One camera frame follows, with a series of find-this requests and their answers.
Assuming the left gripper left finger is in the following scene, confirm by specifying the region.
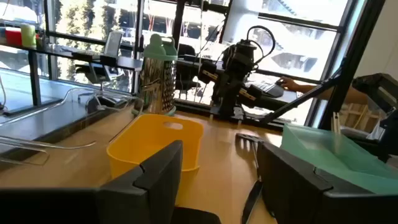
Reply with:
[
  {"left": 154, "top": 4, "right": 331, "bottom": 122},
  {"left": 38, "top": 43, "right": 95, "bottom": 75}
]
[{"left": 99, "top": 139, "right": 184, "bottom": 224}]

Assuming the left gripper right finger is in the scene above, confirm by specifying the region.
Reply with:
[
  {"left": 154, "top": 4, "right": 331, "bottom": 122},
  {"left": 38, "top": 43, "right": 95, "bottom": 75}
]
[{"left": 257, "top": 141, "right": 334, "bottom": 224}]

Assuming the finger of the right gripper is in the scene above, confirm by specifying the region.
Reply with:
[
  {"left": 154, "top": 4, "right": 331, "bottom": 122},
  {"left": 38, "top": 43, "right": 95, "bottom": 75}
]
[
  {"left": 238, "top": 84, "right": 264, "bottom": 109},
  {"left": 198, "top": 60, "right": 218, "bottom": 85}
]

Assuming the black slotted turner steel neck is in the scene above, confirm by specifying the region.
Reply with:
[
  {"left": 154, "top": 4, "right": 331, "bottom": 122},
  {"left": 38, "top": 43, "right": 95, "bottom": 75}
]
[{"left": 235, "top": 133, "right": 265, "bottom": 224}]

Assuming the orange plastic bin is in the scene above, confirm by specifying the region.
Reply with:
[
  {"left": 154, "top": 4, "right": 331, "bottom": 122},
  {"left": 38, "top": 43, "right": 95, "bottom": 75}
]
[{"left": 106, "top": 113, "right": 205, "bottom": 206}]

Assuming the clear plastic bin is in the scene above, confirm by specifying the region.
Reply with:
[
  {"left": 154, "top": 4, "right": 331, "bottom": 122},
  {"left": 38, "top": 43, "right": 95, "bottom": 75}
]
[{"left": 0, "top": 86, "right": 146, "bottom": 167}]

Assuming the person's forearm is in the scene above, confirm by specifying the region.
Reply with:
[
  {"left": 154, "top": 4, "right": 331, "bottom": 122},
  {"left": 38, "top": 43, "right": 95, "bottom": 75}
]
[{"left": 298, "top": 83, "right": 369, "bottom": 105}]

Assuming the dark laptop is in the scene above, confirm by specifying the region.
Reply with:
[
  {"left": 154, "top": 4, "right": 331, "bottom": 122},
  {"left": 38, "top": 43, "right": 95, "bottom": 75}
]
[{"left": 248, "top": 80, "right": 285, "bottom": 99}]

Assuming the person's hand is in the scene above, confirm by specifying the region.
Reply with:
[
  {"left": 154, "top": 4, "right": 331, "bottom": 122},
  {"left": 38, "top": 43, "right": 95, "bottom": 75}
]
[{"left": 275, "top": 77, "right": 302, "bottom": 92}]

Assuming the teal plastic bin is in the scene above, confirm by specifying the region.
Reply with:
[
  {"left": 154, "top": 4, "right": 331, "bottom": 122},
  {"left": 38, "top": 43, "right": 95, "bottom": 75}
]
[{"left": 279, "top": 123, "right": 398, "bottom": 195}]

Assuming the wooden pallet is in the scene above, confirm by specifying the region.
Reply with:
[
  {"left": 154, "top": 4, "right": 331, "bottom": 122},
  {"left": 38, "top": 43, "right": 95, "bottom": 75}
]
[{"left": 338, "top": 102, "right": 382, "bottom": 133}]

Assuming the grey office chair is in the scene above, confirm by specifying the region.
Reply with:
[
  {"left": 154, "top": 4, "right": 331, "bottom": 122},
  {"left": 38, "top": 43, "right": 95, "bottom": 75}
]
[{"left": 74, "top": 30, "right": 125, "bottom": 106}]

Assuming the black equipment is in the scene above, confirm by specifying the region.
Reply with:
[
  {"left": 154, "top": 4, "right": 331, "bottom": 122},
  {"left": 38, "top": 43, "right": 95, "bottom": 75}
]
[{"left": 351, "top": 73, "right": 398, "bottom": 162}]

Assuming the green cup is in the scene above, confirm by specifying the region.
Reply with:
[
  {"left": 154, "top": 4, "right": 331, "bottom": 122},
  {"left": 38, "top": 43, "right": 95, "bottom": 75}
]
[{"left": 20, "top": 23, "right": 37, "bottom": 48}]

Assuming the red cup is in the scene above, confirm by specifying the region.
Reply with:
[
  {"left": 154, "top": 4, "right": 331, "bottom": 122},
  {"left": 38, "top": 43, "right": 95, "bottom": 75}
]
[{"left": 4, "top": 27, "right": 22, "bottom": 47}]

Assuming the steel box grater teal handle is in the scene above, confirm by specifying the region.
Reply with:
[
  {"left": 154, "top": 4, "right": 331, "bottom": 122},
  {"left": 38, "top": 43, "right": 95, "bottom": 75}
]
[{"left": 136, "top": 33, "right": 178, "bottom": 116}]

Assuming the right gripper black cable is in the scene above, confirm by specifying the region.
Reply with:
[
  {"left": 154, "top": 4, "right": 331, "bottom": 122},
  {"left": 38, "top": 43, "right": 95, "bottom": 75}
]
[{"left": 247, "top": 25, "right": 277, "bottom": 63}]

